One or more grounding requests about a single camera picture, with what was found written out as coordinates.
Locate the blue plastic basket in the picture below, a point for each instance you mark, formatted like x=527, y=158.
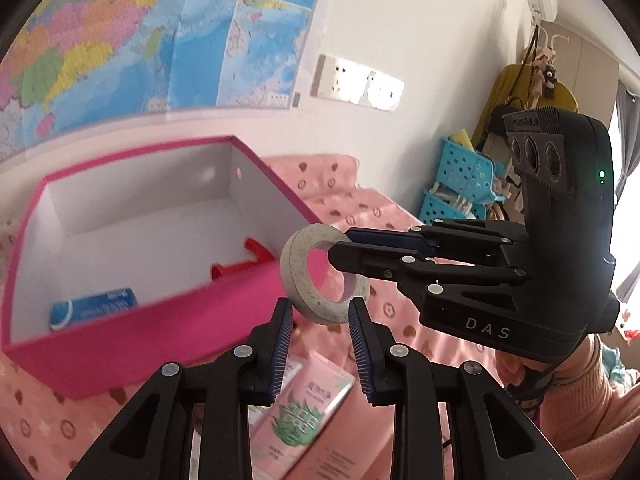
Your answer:
x=465, y=170
x=440, y=207

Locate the small plush toy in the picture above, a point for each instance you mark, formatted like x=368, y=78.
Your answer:
x=546, y=72

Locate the pink printed blanket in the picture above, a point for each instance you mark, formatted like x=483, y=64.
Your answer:
x=385, y=217

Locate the red plastic object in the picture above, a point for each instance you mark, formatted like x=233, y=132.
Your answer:
x=226, y=271

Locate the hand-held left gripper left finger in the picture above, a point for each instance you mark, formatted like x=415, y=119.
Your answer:
x=281, y=342

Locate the pink cardboard box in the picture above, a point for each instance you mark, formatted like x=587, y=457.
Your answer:
x=150, y=340

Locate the white wall socket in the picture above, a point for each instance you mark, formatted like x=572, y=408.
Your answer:
x=330, y=77
x=392, y=91
x=362, y=85

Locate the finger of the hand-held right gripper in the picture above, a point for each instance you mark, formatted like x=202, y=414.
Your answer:
x=365, y=260
x=380, y=237

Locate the yellow garment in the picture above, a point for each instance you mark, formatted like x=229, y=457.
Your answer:
x=505, y=90

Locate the beige wardrobe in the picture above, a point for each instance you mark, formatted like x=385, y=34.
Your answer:
x=590, y=65

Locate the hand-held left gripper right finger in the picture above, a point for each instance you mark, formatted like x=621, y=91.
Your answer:
x=361, y=352

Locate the colourful wall map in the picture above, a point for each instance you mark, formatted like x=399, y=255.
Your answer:
x=100, y=35

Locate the grey curtain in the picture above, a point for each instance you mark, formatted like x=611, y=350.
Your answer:
x=626, y=135

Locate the pink tube with green print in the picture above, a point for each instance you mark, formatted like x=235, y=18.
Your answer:
x=300, y=410

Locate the person's right forearm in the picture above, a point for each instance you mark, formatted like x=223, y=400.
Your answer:
x=590, y=410

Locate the blue tube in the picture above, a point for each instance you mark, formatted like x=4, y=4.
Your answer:
x=95, y=306

